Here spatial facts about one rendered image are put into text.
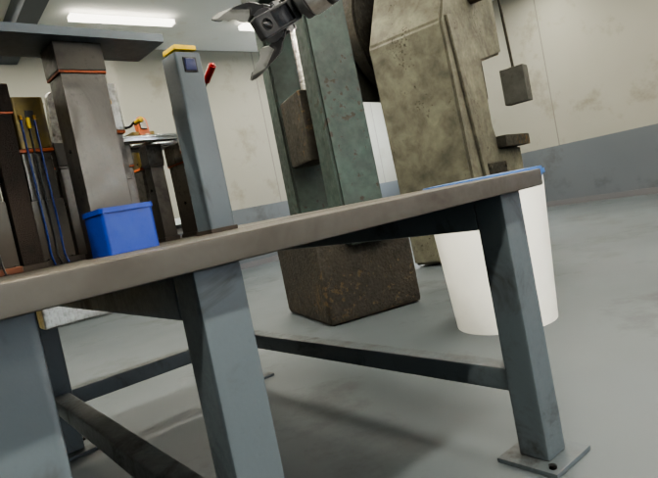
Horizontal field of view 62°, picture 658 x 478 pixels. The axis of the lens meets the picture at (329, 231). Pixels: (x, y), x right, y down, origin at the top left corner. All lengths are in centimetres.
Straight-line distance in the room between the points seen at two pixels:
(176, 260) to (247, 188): 779
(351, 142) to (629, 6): 596
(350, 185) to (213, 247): 243
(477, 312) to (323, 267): 102
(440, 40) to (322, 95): 164
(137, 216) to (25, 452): 49
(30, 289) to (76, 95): 64
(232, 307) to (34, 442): 30
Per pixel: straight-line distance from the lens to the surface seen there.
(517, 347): 140
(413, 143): 472
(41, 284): 71
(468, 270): 250
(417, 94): 468
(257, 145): 876
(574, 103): 882
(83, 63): 129
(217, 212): 135
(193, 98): 139
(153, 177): 168
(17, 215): 132
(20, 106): 141
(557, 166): 897
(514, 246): 134
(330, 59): 330
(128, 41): 133
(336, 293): 321
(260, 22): 116
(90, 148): 124
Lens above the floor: 72
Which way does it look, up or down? 3 degrees down
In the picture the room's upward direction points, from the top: 11 degrees counter-clockwise
